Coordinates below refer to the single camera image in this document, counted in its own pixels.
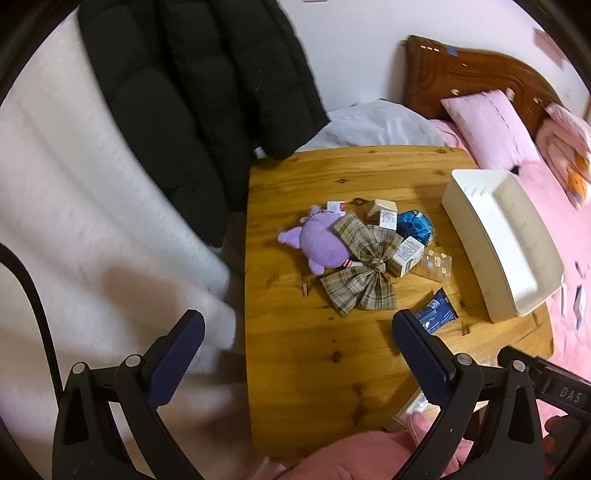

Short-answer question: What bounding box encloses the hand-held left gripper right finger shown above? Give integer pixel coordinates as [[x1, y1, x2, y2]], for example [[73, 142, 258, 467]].
[[392, 309, 546, 480]]

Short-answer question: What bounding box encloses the brown wooden headboard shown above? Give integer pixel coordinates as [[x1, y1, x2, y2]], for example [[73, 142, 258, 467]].
[[401, 34, 566, 134]]

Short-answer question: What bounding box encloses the purple plush toy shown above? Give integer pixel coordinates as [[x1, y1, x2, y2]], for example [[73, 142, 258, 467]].
[[277, 206, 358, 278]]

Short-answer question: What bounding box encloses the pink bed sheet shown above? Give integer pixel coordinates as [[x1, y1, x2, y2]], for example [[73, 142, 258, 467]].
[[429, 117, 591, 480]]

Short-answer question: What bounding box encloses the black puffer jacket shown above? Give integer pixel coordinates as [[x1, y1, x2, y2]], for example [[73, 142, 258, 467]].
[[78, 0, 329, 247]]

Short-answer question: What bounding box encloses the clear sticker packet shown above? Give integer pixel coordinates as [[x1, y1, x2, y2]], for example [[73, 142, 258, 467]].
[[413, 249, 453, 282]]

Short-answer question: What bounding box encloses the grey white pillow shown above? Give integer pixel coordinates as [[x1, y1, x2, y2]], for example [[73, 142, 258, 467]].
[[295, 99, 451, 153]]

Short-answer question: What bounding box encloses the dark blue packet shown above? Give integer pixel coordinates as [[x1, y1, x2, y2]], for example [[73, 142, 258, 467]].
[[412, 287, 459, 335]]

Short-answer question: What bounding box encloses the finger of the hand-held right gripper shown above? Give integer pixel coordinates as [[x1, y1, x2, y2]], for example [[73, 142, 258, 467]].
[[497, 345, 555, 377]]

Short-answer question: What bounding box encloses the blue knit ball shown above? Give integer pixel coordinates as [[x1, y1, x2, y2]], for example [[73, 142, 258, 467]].
[[397, 210, 436, 245]]

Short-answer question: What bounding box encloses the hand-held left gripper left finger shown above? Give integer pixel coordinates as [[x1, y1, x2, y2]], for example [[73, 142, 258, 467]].
[[52, 310, 206, 480]]

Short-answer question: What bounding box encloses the pink cartoon print quilt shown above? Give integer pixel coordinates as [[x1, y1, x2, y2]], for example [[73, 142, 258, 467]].
[[536, 102, 591, 210]]

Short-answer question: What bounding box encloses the thick black cable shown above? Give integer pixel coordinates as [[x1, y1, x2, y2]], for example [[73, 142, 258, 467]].
[[0, 242, 63, 407]]

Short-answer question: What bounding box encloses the white curtain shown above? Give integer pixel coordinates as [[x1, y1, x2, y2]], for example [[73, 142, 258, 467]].
[[0, 14, 238, 480]]

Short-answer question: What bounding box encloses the person's right hand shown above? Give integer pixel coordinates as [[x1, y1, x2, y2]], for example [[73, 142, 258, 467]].
[[543, 415, 591, 462]]

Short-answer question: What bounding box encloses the white plastic tray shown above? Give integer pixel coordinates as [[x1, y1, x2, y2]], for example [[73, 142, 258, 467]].
[[442, 168, 565, 324]]

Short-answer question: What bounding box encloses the beige small box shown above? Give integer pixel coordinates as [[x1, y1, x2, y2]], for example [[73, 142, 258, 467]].
[[367, 198, 398, 221]]

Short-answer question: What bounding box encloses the pink pillow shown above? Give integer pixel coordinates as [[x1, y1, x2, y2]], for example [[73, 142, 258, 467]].
[[440, 89, 541, 171]]

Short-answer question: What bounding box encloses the plaid fabric bow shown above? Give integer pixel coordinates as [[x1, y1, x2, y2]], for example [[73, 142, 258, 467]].
[[320, 213, 403, 317]]

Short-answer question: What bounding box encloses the pink fleece robe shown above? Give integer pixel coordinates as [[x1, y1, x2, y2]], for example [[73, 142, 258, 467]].
[[277, 415, 472, 480]]

